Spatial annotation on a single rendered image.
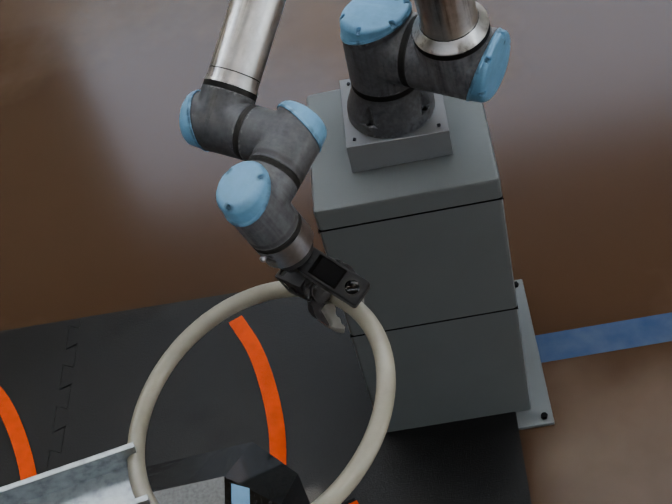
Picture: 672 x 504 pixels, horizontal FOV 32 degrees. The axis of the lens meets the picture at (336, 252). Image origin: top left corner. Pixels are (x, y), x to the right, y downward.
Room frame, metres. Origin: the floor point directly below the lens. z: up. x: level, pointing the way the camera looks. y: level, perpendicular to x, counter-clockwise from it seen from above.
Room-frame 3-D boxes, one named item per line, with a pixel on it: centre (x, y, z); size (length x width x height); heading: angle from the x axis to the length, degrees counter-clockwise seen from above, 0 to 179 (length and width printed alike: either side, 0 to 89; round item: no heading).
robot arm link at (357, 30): (1.96, -0.21, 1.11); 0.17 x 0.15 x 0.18; 49
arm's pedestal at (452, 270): (1.98, -0.20, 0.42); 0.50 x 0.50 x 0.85; 81
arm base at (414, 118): (1.97, -0.20, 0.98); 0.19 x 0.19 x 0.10
